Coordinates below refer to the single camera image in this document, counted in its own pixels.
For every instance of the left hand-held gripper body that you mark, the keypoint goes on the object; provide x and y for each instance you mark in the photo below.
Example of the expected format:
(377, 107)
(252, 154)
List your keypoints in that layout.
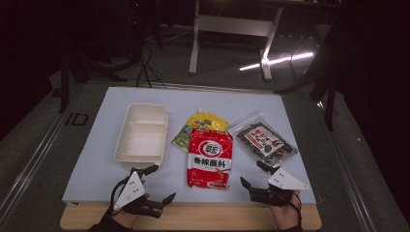
(130, 190)

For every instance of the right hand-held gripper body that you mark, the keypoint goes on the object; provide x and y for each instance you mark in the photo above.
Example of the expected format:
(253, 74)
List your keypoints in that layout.
(285, 182)

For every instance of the clear dried seaweed packet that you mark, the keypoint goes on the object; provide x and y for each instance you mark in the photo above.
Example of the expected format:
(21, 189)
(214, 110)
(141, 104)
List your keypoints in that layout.
(264, 141)

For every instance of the white divided plastic container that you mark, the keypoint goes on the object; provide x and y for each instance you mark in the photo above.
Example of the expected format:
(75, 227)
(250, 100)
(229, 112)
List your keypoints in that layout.
(141, 141)

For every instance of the red seasoning packet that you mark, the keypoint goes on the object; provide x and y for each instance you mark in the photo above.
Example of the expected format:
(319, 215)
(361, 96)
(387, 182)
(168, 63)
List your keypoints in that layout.
(209, 161)

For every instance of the person's left hand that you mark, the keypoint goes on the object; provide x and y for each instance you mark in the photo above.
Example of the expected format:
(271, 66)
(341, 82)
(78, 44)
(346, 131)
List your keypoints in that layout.
(129, 219)

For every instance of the person's right hand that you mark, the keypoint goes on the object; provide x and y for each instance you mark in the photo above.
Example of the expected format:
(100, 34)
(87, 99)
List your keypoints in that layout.
(285, 216)

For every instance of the wooden table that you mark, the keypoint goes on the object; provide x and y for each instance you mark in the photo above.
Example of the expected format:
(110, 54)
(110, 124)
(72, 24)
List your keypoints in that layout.
(199, 216)

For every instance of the pale blue table board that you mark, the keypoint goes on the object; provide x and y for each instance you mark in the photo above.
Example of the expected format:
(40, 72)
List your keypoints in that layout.
(96, 167)

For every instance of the yellow sauce pouch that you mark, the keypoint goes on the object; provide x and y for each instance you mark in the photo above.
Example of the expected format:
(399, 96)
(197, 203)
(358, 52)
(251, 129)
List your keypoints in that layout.
(206, 122)

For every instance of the black stand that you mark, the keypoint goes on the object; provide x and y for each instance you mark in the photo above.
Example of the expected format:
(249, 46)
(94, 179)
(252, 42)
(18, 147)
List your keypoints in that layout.
(64, 90)
(328, 106)

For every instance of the metal floor rail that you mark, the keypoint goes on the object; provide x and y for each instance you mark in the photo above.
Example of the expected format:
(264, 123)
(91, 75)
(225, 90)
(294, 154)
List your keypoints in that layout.
(32, 161)
(348, 180)

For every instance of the white metal desk frame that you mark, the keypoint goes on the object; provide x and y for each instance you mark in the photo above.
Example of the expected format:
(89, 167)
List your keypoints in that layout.
(232, 25)

